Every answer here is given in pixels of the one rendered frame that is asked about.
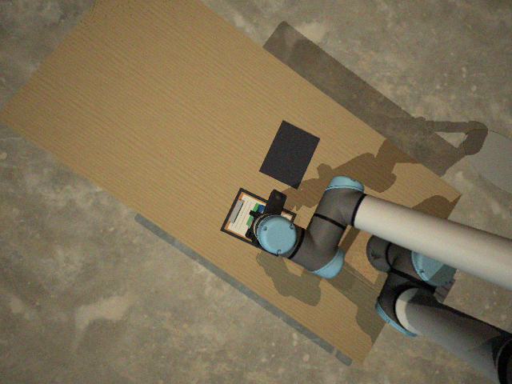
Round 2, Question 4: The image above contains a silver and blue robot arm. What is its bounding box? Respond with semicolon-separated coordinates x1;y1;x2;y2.
254;175;512;384

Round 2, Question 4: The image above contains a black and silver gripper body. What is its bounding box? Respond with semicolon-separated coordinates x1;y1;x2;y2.
246;211;263;248

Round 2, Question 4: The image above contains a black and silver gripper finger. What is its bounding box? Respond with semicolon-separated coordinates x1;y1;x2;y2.
248;210;256;228

